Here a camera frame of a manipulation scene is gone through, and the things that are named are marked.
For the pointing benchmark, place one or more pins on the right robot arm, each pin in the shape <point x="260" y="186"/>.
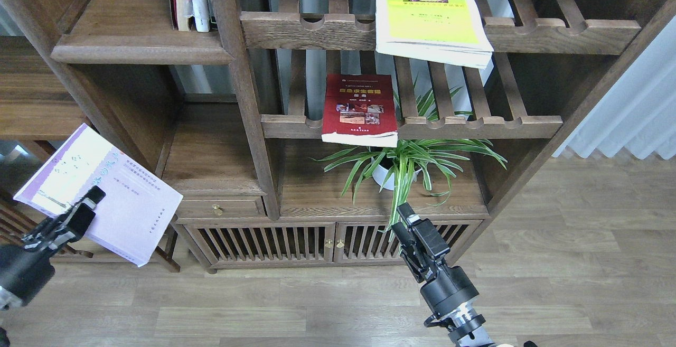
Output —
<point x="465" y="333"/>

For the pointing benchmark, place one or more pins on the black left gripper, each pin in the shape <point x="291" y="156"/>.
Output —
<point x="26" y="269"/>

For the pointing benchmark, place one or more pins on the dark wooden bookshelf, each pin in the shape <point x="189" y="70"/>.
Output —
<point x="222" y="117"/>

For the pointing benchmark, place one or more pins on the white curtain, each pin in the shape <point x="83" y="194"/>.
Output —
<point x="637" y="115"/>

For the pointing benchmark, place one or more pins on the wooden side table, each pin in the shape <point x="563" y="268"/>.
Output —
<point x="36" y="112"/>

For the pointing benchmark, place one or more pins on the brass drawer knob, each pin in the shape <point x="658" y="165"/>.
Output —
<point x="217" y="210"/>

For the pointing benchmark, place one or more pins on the white lavender cover book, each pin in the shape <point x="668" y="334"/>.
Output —
<point x="136" y="209"/>

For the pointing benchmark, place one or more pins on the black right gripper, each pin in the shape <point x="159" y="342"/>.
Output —
<point x="449" y="293"/>

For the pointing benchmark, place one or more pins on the yellow cover book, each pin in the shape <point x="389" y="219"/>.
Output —
<point x="444" y="31"/>

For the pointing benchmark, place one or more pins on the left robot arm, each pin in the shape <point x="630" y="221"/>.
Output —
<point x="25" y="269"/>

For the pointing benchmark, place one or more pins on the red cover book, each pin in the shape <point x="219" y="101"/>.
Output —
<point x="360" y="110"/>

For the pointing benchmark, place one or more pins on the white plant pot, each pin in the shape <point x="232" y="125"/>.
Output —
<point x="380" y="173"/>

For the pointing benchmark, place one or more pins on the green spider plant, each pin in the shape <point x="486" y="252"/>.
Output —
<point x="436" y="158"/>

